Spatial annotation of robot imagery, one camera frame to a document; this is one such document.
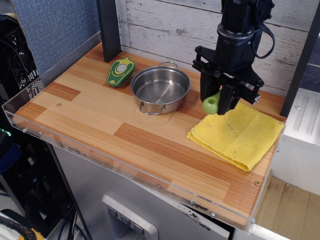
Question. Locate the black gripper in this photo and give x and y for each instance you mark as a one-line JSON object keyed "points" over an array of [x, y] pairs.
{"points": [[230, 66]]}

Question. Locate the green handled grey spatula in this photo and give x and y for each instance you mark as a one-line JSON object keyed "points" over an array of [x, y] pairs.
{"points": [[211, 104]]}

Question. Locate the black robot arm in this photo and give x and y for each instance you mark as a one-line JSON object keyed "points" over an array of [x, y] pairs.
{"points": [[241, 15]]}

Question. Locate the yellow folded cloth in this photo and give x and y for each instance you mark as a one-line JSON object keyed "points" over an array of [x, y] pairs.
{"points": [[242, 136]]}

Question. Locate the clear acrylic table guard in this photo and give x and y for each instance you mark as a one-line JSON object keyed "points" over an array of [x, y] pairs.
{"points": [[79, 113]]}

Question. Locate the stainless steel pot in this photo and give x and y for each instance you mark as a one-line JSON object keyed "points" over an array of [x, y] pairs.
{"points": [[160, 89]]}

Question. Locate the white grooved block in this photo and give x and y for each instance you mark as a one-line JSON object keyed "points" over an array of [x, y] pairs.
{"points": [[303, 122]]}

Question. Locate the green toy avocado half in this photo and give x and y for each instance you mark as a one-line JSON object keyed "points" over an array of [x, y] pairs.
{"points": [[120, 71]]}

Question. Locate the silver toy fridge cabinet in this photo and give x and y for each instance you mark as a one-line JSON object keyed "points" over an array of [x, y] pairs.
{"points": [[109, 203]]}

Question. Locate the black plastic crate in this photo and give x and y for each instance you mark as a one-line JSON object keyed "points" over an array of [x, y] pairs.
{"points": [[17, 66]]}

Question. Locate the black vertical post right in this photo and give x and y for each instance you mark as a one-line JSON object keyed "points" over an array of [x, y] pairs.
{"points": [[302, 64]]}

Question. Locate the black vertical post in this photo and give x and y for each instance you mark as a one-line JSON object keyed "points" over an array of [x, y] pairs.
{"points": [[302, 64], [109, 28]]}

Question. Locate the black vertical post left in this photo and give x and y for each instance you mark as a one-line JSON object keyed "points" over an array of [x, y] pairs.
{"points": [[109, 28]]}

